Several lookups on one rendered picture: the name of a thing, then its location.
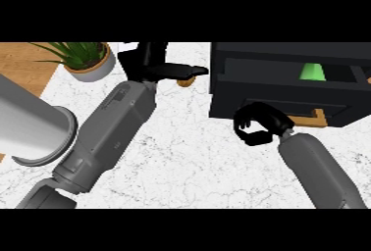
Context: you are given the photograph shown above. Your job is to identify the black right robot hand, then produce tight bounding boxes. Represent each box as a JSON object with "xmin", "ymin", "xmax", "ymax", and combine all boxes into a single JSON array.
[{"xmin": 232, "ymin": 101, "xmax": 297, "ymax": 147}]

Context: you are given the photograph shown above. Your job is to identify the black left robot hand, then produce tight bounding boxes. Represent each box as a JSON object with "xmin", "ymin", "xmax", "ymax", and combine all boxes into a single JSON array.
[{"xmin": 117, "ymin": 41, "xmax": 210, "ymax": 83}]

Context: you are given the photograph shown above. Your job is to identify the black drawer front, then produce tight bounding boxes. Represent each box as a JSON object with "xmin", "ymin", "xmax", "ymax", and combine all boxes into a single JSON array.
[{"xmin": 207, "ymin": 74, "xmax": 371, "ymax": 128}]

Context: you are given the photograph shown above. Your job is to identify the brown cup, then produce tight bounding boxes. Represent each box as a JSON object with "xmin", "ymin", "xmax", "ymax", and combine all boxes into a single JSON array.
[{"xmin": 176, "ymin": 75, "xmax": 197, "ymax": 88}]

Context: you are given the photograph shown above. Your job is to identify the grey plant pot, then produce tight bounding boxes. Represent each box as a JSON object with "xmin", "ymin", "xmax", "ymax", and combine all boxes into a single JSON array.
[{"xmin": 62, "ymin": 43, "xmax": 118, "ymax": 83}]

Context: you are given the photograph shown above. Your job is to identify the green leafy plant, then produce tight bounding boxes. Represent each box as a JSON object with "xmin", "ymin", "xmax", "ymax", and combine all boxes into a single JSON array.
[{"xmin": 28, "ymin": 41, "xmax": 111, "ymax": 71}]

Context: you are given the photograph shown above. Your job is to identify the green block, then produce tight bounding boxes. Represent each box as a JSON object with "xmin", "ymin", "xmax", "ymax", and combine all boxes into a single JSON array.
[{"xmin": 299, "ymin": 63, "xmax": 328, "ymax": 82}]

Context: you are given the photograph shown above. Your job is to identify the black cabinet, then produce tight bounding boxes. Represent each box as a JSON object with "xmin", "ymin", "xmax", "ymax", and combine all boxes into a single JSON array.
[{"xmin": 210, "ymin": 41, "xmax": 371, "ymax": 79}]

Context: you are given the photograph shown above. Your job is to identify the brown wooden board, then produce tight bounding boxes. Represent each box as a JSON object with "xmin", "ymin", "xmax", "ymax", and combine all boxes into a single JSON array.
[{"xmin": 0, "ymin": 41, "xmax": 66, "ymax": 99}]

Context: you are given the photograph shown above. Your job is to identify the large grey cylinder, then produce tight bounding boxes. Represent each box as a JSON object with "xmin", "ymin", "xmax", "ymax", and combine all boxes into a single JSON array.
[{"xmin": 0, "ymin": 73, "xmax": 80, "ymax": 168}]

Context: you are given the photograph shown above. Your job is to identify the wooden drawer handle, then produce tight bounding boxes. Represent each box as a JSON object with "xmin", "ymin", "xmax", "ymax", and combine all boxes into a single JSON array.
[{"xmin": 285, "ymin": 108, "xmax": 330, "ymax": 128}]

